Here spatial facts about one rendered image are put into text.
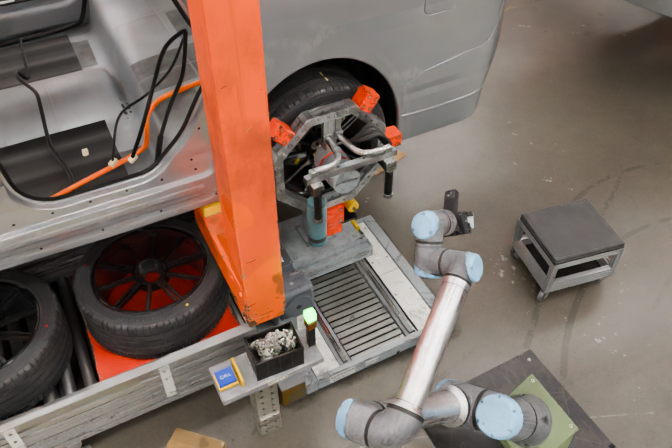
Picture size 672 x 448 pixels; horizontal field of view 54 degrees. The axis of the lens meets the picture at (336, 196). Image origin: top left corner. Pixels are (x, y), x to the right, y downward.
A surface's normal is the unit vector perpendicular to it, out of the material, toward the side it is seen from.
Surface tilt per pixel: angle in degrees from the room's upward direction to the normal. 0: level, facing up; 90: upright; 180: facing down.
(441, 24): 90
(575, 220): 0
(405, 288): 0
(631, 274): 0
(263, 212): 90
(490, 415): 42
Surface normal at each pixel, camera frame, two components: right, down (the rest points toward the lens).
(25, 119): 0.35, 0.00
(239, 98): 0.46, 0.61
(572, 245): 0.00, -0.73
